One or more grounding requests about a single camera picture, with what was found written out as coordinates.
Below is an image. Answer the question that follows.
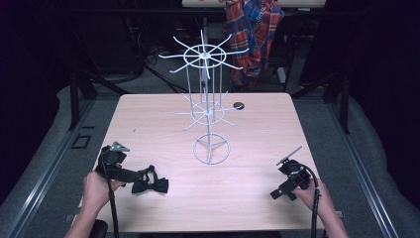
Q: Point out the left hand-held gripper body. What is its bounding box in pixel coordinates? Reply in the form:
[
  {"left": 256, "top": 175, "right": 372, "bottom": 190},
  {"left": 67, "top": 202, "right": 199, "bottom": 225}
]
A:
[{"left": 94, "top": 141, "right": 144, "bottom": 184}]

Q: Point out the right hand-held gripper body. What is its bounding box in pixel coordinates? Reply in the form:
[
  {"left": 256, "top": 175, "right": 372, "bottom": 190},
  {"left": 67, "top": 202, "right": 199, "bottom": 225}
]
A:
[{"left": 275, "top": 145, "right": 313, "bottom": 198}]

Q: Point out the black bow tie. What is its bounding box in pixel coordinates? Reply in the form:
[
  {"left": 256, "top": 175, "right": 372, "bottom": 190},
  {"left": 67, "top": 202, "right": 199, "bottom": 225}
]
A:
[{"left": 131, "top": 164, "right": 169, "bottom": 195}]

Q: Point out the person's right hand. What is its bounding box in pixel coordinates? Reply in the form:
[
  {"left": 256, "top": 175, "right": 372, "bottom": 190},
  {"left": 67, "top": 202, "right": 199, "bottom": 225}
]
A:
[{"left": 291, "top": 178, "right": 335, "bottom": 220}]

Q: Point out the person's left hand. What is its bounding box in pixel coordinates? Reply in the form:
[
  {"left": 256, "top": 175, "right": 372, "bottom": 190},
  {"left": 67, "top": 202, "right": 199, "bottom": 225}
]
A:
[{"left": 81, "top": 171, "right": 127, "bottom": 214}]

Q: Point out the black padded chair part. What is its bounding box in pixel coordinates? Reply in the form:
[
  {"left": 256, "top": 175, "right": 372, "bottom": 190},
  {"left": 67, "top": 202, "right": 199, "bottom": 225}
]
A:
[{"left": 88, "top": 219, "right": 109, "bottom": 238}]

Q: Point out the black metal stand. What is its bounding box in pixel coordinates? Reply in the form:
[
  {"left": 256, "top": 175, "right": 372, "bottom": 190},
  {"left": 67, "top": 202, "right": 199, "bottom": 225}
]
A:
[
  {"left": 289, "top": 70, "right": 352, "bottom": 136},
  {"left": 67, "top": 67, "right": 130, "bottom": 132}
]

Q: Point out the plaid cloth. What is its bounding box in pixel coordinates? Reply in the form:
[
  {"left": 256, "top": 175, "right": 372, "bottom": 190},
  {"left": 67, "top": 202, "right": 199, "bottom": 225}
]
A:
[{"left": 223, "top": 0, "right": 285, "bottom": 89}]

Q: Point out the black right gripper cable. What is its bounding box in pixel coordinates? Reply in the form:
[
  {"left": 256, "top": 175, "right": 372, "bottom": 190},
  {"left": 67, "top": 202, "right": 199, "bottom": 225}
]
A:
[{"left": 298, "top": 164, "right": 322, "bottom": 238}]

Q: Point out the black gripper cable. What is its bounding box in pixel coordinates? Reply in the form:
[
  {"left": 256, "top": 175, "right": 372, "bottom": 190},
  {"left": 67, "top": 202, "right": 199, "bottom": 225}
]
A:
[
  {"left": 100, "top": 148, "right": 121, "bottom": 238},
  {"left": 298, "top": 164, "right": 322, "bottom": 238}
]

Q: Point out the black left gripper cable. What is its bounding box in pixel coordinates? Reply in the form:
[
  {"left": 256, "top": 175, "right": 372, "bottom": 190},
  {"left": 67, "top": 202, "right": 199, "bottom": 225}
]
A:
[{"left": 100, "top": 148, "right": 121, "bottom": 238}]

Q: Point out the aluminium floor rail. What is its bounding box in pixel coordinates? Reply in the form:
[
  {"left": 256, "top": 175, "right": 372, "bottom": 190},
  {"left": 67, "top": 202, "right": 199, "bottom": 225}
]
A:
[
  {"left": 5, "top": 98, "right": 97, "bottom": 238},
  {"left": 326, "top": 98, "right": 401, "bottom": 238}
]

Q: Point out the white wire display rack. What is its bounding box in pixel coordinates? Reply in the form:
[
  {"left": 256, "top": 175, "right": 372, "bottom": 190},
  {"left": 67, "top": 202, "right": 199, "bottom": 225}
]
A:
[{"left": 157, "top": 29, "right": 251, "bottom": 166}]

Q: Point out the black floor cable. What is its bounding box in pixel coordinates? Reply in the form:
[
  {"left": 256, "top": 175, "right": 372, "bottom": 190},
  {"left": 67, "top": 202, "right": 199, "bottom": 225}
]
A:
[{"left": 144, "top": 49, "right": 190, "bottom": 94}]

